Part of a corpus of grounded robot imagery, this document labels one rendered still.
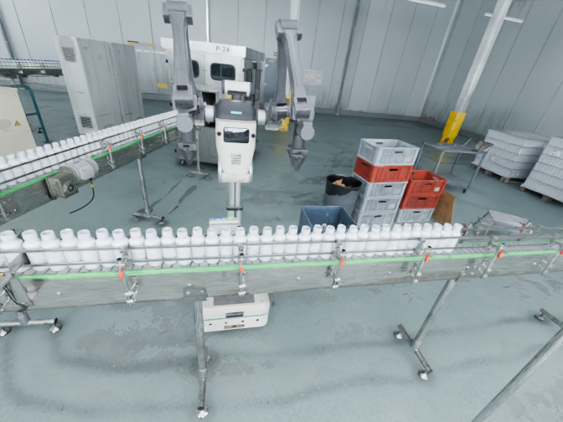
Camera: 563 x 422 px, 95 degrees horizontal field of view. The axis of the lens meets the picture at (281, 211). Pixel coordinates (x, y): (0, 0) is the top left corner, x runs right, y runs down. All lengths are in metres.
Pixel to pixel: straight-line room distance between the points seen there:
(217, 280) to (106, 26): 12.88
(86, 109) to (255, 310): 5.83
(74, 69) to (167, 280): 5.98
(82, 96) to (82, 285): 5.83
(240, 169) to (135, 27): 12.01
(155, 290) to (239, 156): 0.84
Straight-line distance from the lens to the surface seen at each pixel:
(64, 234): 1.26
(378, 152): 3.27
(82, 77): 6.82
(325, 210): 1.90
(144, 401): 2.05
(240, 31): 13.00
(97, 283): 1.32
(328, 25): 13.78
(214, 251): 1.16
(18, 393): 2.36
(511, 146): 7.99
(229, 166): 1.60
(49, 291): 1.41
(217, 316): 2.02
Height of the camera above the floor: 1.79
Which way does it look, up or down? 29 degrees down
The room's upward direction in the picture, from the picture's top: 7 degrees clockwise
